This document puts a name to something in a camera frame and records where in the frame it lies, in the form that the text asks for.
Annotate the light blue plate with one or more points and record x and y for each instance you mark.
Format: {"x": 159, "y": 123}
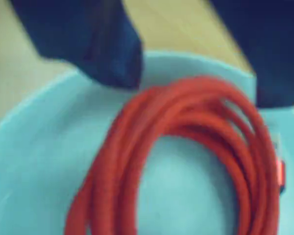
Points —
{"x": 39, "y": 159}

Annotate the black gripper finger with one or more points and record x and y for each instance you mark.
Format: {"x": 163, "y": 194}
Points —
{"x": 272, "y": 49}
{"x": 88, "y": 36}

